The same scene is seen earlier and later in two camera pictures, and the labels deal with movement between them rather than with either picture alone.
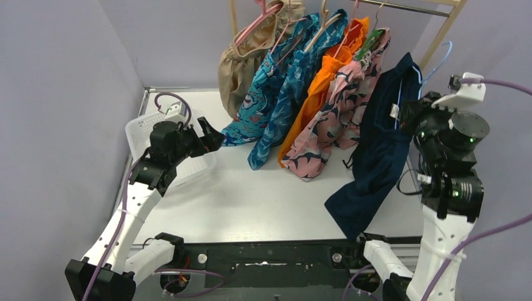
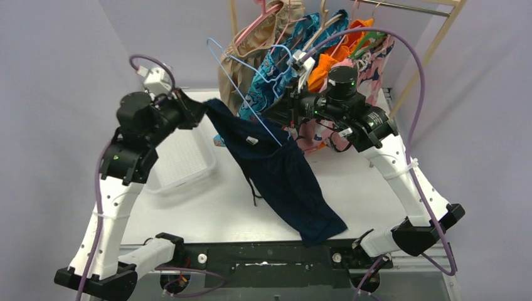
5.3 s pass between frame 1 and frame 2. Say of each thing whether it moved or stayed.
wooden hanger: stayed
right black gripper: moved
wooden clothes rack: stayed
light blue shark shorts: stayed
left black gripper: moved
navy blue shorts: moved
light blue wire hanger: moved
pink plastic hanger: stayed
